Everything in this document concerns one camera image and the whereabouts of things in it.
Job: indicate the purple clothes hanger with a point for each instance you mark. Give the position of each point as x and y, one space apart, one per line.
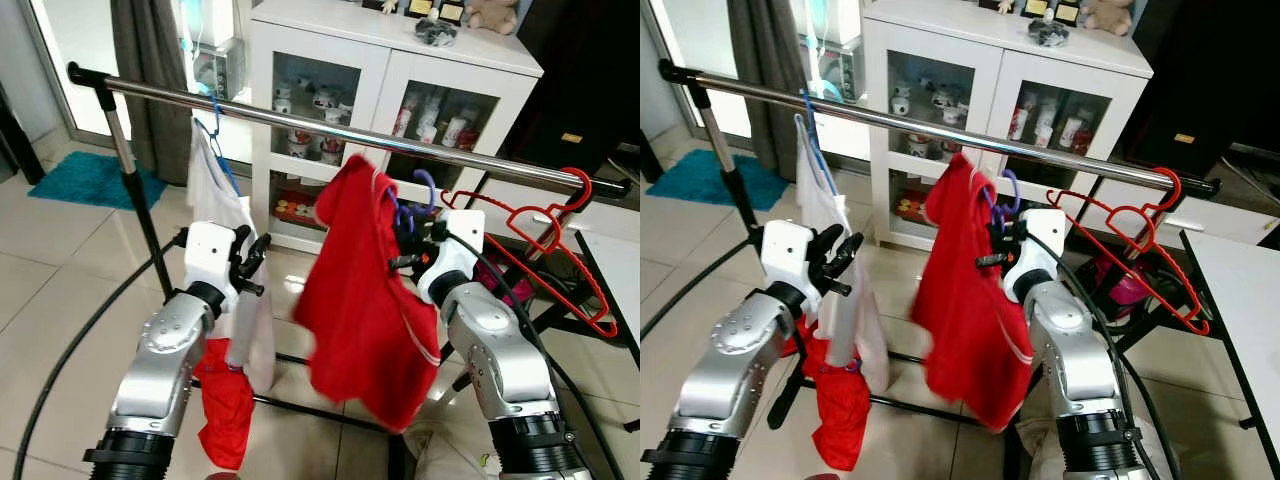
433 190
1016 190

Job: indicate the pink bag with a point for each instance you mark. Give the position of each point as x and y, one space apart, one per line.
520 285
1130 285

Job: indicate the teal floor mat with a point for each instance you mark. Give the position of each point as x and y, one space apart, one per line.
715 180
90 180

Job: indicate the black tangled item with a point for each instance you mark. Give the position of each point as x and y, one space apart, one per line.
436 33
1048 33

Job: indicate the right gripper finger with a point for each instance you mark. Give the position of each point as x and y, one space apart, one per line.
403 262
990 261

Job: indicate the black tall cabinet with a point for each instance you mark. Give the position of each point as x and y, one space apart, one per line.
590 70
1210 70

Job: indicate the chrome clothes rack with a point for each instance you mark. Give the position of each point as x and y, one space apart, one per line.
300 123
900 122

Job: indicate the red shirt white stripe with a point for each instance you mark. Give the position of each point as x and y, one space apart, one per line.
360 300
965 300

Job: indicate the red cloth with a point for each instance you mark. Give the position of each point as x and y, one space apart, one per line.
840 420
225 410

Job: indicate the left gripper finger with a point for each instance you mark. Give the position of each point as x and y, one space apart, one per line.
848 248
840 289
252 289
260 250

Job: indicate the blue clothes hanger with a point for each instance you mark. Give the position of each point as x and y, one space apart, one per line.
808 105
213 108

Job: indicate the black desk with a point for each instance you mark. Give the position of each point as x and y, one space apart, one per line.
20 140

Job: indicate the white table black edge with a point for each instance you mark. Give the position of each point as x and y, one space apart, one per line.
1240 300
615 270

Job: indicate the red clothes hanger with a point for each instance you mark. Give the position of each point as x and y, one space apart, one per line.
590 186
1180 185

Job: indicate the brown teddy bear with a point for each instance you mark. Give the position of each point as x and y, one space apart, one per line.
1110 15
492 15

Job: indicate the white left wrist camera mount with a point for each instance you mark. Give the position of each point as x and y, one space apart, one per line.
790 255
210 255

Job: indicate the white blue appliance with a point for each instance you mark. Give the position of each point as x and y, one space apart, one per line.
215 50
835 50

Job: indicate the trophy with black base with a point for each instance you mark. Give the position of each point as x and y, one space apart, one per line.
1033 8
420 8
1067 10
452 10

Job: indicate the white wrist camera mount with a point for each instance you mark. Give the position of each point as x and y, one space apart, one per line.
210 255
790 255
460 240
1040 240

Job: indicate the grey curtain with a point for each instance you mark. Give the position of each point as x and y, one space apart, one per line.
150 80
765 70

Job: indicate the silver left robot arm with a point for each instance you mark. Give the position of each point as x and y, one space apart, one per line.
740 350
165 360

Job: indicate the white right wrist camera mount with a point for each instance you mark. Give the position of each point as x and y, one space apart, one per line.
1040 240
460 240

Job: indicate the white glass-door cabinet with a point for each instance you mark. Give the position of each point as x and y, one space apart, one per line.
1000 40
380 40

